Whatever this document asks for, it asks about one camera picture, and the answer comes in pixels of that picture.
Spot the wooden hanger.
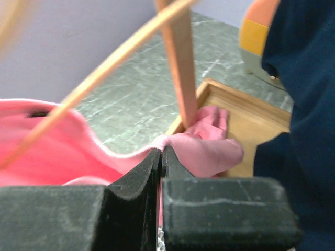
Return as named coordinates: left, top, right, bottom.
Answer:
left=1, top=1, right=196, bottom=169

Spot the white yellow round container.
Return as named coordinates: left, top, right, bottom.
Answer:
left=239, top=0, right=284, bottom=90

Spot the pink t shirt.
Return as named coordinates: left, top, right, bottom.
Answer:
left=1, top=106, right=243, bottom=186

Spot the wooden clothes rack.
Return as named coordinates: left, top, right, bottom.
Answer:
left=162, top=8, right=291, bottom=177

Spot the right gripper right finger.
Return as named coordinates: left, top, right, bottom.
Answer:
left=162, top=147, right=303, bottom=250

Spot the navy blue t shirt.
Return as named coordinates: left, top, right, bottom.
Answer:
left=253, top=1, right=334, bottom=250

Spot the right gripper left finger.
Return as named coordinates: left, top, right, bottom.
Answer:
left=1, top=149, right=160, bottom=250

